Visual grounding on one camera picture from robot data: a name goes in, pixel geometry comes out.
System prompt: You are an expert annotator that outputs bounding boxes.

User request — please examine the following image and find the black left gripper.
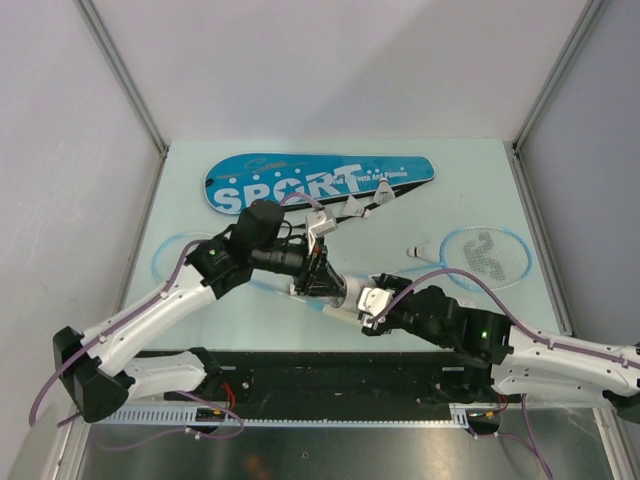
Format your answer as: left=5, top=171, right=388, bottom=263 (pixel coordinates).
left=250, top=229, right=345, bottom=298

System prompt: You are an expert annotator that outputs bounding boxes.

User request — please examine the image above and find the white shuttlecock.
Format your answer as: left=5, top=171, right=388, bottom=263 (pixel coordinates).
left=341, top=196, right=370, bottom=218
left=406, top=243, right=435, bottom=260
left=373, top=177, right=396, bottom=206

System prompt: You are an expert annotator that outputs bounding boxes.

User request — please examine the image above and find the white cardboard shuttlecock tube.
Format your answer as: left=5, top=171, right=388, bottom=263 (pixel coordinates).
left=322, top=274, right=473, bottom=314

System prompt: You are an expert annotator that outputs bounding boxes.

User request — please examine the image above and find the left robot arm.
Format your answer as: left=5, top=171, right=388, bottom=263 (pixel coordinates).
left=52, top=200, right=346, bottom=423

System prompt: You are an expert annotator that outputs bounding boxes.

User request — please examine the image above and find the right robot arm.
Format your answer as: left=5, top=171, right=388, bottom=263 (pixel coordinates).
left=356, top=274, right=639, bottom=423

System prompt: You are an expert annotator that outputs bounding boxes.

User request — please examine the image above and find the blue racket right side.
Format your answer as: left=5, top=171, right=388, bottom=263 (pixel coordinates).
left=394, top=225, right=533, bottom=291

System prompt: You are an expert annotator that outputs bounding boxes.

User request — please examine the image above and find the blue racket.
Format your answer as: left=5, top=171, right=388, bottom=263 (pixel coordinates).
left=394, top=225, right=533, bottom=291
left=151, top=230, right=364, bottom=326

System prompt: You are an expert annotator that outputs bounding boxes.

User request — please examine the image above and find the white shuttlecock on bag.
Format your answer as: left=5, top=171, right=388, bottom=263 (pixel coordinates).
left=373, top=177, right=396, bottom=206

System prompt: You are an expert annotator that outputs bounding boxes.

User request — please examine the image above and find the blue sport racket bag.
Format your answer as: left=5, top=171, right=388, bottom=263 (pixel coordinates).
left=204, top=152, right=435, bottom=215

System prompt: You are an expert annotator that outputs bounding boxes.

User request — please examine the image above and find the blue racket left side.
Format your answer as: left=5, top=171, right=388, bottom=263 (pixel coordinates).
left=151, top=230, right=364, bottom=326

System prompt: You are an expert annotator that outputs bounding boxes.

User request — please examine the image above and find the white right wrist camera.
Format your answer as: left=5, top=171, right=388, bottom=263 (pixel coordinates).
left=356, top=287, right=393, bottom=324

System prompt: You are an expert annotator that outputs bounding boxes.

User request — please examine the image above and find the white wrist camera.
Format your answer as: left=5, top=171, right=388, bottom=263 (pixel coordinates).
left=356, top=287, right=393, bottom=324
left=305, top=208, right=338, bottom=249

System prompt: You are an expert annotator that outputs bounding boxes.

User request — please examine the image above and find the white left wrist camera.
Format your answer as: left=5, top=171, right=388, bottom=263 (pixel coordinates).
left=305, top=208, right=338, bottom=249

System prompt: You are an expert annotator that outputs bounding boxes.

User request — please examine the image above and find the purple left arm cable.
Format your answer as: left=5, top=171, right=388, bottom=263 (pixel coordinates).
left=28, top=192, right=321, bottom=454

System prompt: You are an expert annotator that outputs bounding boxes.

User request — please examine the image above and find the white slotted cable duct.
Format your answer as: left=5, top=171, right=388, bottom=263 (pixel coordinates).
left=99, top=403, right=502, bottom=428

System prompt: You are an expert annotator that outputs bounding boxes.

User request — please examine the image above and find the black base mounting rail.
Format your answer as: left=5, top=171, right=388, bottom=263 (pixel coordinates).
left=124, top=349, right=506, bottom=426

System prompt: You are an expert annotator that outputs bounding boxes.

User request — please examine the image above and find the aluminium frame post right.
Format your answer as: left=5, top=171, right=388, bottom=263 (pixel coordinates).
left=512, top=0, right=609, bottom=151

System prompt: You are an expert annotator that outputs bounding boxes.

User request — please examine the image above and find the aluminium frame post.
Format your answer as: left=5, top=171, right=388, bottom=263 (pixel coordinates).
left=512, top=0, right=609, bottom=151
left=74, top=0, right=169, bottom=154

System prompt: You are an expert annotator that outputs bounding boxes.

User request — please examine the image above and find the aluminium frame post left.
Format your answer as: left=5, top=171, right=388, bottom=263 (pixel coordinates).
left=74, top=0, right=169, bottom=154

